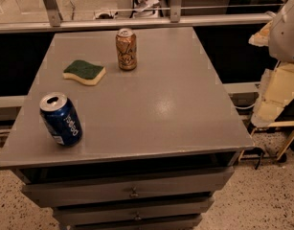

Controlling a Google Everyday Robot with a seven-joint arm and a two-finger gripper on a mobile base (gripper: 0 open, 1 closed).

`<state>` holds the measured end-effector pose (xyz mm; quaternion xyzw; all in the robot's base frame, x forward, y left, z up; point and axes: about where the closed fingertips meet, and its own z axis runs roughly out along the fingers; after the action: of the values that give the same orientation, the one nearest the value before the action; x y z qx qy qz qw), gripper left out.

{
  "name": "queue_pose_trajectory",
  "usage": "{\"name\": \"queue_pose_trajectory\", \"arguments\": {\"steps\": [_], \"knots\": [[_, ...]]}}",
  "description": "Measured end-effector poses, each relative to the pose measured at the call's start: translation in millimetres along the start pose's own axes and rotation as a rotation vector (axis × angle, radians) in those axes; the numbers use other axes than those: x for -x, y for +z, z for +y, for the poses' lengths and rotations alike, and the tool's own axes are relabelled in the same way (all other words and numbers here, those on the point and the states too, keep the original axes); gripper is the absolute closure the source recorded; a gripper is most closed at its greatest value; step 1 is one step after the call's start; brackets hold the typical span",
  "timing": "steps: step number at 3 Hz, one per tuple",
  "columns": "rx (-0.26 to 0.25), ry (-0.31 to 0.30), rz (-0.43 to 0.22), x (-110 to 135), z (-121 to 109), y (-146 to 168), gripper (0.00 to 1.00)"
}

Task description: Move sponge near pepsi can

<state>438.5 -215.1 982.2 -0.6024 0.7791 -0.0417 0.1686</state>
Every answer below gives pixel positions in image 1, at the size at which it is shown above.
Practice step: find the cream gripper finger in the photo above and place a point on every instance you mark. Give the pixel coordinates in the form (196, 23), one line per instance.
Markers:
(261, 37)
(276, 92)

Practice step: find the green and yellow sponge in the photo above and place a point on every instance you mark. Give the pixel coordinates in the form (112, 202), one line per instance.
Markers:
(84, 72)

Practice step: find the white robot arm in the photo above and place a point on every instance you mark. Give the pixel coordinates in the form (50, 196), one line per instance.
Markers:
(281, 38)

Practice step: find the gold soda can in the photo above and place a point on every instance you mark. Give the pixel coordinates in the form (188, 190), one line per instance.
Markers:
(126, 49)

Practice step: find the blue pepsi can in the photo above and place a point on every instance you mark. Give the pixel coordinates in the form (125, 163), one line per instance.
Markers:
(61, 119)

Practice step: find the yellow metal stand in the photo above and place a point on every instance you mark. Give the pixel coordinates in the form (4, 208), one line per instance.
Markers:
(281, 131)

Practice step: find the top grey drawer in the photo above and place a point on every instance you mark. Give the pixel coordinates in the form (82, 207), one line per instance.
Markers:
(128, 187)

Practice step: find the grey drawer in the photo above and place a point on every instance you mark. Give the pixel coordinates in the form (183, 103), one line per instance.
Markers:
(135, 211)
(186, 222)
(128, 187)

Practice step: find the grey drawer cabinet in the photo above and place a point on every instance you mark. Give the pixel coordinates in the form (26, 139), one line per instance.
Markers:
(170, 114)

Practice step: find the bottom grey drawer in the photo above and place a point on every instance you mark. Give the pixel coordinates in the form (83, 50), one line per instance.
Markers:
(186, 222)

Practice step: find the middle grey drawer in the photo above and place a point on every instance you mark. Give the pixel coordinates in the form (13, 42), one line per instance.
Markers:
(135, 211)

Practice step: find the metal railing frame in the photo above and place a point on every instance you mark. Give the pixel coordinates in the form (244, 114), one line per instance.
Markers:
(26, 16)

